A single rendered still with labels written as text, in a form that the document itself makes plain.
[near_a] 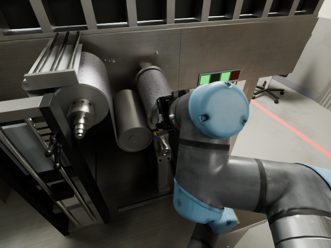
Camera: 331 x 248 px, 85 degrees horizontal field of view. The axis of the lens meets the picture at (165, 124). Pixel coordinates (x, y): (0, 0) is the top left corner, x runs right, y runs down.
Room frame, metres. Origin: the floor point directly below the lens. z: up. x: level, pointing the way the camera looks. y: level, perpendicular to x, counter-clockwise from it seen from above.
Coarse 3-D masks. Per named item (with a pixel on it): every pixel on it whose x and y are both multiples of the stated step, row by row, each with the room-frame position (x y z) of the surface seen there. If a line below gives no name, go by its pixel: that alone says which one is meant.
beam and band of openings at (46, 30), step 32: (0, 0) 0.73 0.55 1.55; (32, 0) 0.69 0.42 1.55; (64, 0) 0.78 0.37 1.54; (96, 0) 0.81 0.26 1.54; (128, 0) 0.77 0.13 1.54; (160, 0) 0.88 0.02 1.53; (192, 0) 0.92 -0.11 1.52; (224, 0) 0.97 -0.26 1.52; (256, 0) 1.01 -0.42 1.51; (288, 0) 1.02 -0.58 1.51; (320, 0) 1.03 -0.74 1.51; (0, 32) 0.65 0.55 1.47; (32, 32) 0.69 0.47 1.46; (64, 32) 0.70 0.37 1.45; (96, 32) 0.74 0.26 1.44
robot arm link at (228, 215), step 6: (228, 210) 0.21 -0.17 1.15; (222, 216) 0.19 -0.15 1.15; (228, 216) 0.19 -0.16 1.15; (234, 216) 0.20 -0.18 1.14; (216, 222) 0.18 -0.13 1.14; (222, 222) 0.18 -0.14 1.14; (228, 222) 0.18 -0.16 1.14; (234, 222) 0.18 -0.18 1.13; (216, 228) 0.17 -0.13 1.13; (222, 228) 0.17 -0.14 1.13; (228, 228) 0.18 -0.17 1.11
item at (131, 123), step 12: (120, 96) 0.63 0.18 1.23; (132, 96) 0.63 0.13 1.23; (120, 108) 0.55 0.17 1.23; (132, 108) 0.54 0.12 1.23; (120, 120) 0.49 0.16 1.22; (132, 120) 0.47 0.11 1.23; (144, 120) 0.49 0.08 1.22; (120, 132) 0.43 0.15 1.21; (132, 132) 0.44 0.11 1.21; (144, 132) 0.45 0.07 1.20; (120, 144) 0.42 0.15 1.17; (132, 144) 0.43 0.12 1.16; (144, 144) 0.45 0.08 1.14
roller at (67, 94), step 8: (64, 88) 0.40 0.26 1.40; (72, 88) 0.40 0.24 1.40; (80, 88) 0.41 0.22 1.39; (88, 88) 0.41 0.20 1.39; (56, 96) 0.39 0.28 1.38; (64, 96) 0.40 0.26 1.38; (72, 96) 0.40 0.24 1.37; (80, 96) 0.41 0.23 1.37; (88, 96) 0.41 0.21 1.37; (96, 96) 0.42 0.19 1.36; (104, 96) 0.43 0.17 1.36; (64, 104) 0.39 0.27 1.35; (96, 104) 0.42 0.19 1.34; (104, 104) 0.42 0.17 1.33; (64, 112) 0.39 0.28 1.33; (96, 112) 0.41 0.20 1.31; (104, 112) 0.42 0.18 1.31; (96, 120) 0.41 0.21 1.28
